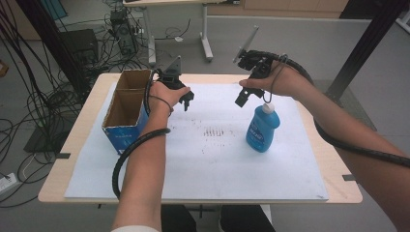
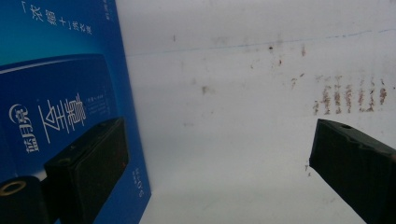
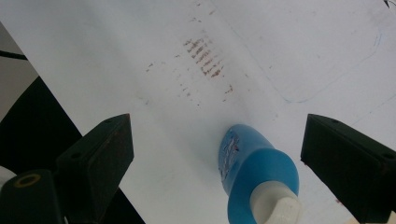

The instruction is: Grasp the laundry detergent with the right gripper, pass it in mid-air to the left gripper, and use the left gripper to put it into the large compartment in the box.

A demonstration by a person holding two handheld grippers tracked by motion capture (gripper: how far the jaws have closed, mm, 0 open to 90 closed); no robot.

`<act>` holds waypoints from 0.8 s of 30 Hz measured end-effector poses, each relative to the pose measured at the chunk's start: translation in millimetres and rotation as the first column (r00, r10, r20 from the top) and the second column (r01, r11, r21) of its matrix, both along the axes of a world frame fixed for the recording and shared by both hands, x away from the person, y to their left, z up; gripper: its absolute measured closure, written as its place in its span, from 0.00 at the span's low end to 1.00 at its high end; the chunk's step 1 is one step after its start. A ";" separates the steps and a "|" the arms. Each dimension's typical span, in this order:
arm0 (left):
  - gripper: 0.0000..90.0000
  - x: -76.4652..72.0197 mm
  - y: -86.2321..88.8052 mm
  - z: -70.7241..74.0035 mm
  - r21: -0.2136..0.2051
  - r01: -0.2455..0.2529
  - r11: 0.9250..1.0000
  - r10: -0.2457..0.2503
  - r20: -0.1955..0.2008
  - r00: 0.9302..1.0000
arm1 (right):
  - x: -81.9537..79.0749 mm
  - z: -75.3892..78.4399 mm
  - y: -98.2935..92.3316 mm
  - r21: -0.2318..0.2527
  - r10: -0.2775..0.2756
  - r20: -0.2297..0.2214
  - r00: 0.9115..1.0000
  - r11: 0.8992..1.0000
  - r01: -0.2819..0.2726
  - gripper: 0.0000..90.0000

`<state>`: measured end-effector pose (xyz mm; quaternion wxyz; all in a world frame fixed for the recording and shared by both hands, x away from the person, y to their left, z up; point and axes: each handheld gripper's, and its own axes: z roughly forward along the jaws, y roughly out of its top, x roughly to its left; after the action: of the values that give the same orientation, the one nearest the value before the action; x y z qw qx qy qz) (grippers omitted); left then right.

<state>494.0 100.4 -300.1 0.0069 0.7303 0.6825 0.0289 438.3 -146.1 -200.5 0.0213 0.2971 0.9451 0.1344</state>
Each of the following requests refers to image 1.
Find white power strip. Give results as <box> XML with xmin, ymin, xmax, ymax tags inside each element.
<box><xmin>0</xmin><ymin>172</ymin><xmax>17</xmax><ymax>195</ymax></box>

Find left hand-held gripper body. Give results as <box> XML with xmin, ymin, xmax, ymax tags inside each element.
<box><xmin>158</xmin><ymin>56</ymin><xmax>195</xmax><ymax>102</ymax></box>

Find black corrugated right gripper cable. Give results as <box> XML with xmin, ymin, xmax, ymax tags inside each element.
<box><xmin>248</xmin><ymin>49</ymin><xmax>410</xmax><ymax>169</ymax></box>

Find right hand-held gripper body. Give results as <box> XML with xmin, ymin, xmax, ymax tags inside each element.
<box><xmin>232</xmin><ymin>25</ymin><xmax>276</xmax><ymax>99</ymax></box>

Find thin black right wrist strap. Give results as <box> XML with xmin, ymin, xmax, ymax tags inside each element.
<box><xmin>262</xmin><ymin>53</ymin><xmax>290</xmax><ymax>104</ymax></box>

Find blue bottle with white cap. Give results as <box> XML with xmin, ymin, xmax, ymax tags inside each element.
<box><xmin>245</xmin><ymin>101</ymin><xmax>281</xmax><ymax>154</ymax></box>

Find person's right hand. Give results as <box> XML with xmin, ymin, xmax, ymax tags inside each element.
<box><xmin>239</xmin><ymin>61</ymin><xmax>313</xmax><ymax>100</ymax></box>

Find white desk with legs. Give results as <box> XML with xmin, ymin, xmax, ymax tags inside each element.
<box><xmin>122</xmin><ymin>0</ymin><xmax>241</xmax><ymax>67</ymax></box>

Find person's left hand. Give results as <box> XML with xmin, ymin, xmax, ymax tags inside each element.
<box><xmin>148</xmin><ymin>81</ymin><xmax>191</xmax><ymax>117</ymax></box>

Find thin black wrist strap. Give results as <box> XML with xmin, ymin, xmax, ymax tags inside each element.
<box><xmin>262</xmin><ymin>53</ymin><xmax>290</xmax><ymax>104</ymax></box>
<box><xmin>149</xmin><ymin>94</ymin><xmax>175</xmax><ymax>118</ymax></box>

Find black corrugated left gripper cable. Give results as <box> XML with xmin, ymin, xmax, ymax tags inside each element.
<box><xmin>111</xmin><ymin>69</ymin><xmax>172</xmax><ymax>201</ymax></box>

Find grey floor mat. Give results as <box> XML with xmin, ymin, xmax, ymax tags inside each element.
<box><xmin>312</xmin><ymin>78</ymin><xmax>378</xmax><ymax>132</ymax></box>

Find white left sleeve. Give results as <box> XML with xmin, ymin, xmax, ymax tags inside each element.
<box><xmin>110</xmin><ymin>224</ymin><xmax>160</xmax><ymax>232</ymax></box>

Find person's legs in black trousers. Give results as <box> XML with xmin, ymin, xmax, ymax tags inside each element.
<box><xmin>160</xmin><ymin>204</ymin><xmax>277</xmax><ymax>232</ymax></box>

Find thin black left wrist strap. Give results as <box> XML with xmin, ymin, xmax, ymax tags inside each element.
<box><xmin>149</xmin><ymin>94</ymin><xmax>175</xmax><ymax>118</ymax></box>

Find tangle of black floor cables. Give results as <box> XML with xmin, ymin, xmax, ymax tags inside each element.
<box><xmin>0</xmin><ymin>0</ymin><xmax>153</xmax><ymax>209</ymax></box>

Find blue cardboard box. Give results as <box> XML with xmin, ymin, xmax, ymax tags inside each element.
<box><xmin>102</xmin><ymin>69</ymin><xmax>153</xmax><ymax>157</ymax></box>

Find white foam mat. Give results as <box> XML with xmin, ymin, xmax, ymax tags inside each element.
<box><xmin>63</xmin><ymin>81</ymin><xmax>331</xmax><ymax>202</ymax></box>

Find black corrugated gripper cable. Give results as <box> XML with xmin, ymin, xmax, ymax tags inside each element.
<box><xmin>111</xmin><ymin>69</ymin><xmax>172</xmax><ymax>201</ymax></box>
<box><xmin>248</xmin><ymin>49</ymin><xmax>410</xmax><ymax>169</ymax></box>

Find black metal post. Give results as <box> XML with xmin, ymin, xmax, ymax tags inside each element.
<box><xmin>324</xmin><ymin>0</ymin><xmax>410</xmax><ymax>102</ymax></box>
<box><xmin>15</xmin><ymin>0</ymin><xmax>93</xmax><ymax>98</ymax></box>

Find black box on floor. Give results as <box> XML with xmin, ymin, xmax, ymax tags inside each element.
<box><xmin>58</xmin><ymin>28</ymin><xmax>100</xmax><ymax>66</ymax></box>

